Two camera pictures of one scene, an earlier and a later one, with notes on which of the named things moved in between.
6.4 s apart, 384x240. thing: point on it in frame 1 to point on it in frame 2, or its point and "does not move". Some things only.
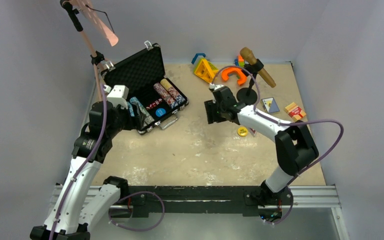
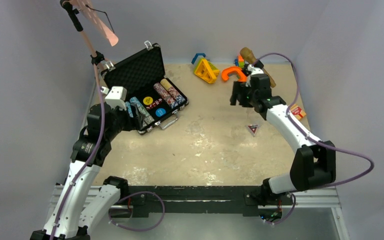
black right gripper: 210,105 to 239,87
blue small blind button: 160,112 does not move
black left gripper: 135,122 does not move
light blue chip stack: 131,109 does not move
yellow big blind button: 242,131 to 147,100
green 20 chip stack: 149,118 does not move
